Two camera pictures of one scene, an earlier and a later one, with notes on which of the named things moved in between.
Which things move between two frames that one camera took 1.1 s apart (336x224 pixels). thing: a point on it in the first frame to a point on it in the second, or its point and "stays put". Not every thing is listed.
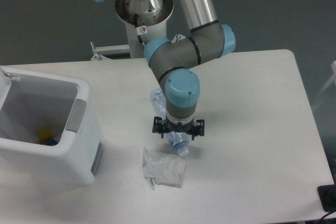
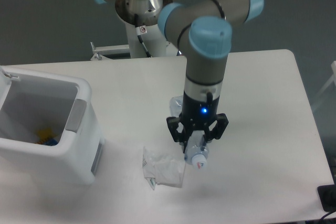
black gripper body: (189, 127) to (198, 114)
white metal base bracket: (101, 53) stays put
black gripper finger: (198, 128) to (217, 131)
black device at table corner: (327, 194) stays put
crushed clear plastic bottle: (178, 138) to (198, 148)
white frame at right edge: (333, 79) stays put
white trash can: (30, 101) stays put
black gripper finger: (158, 126) to (183, 137)
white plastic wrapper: (164, 168) stays put
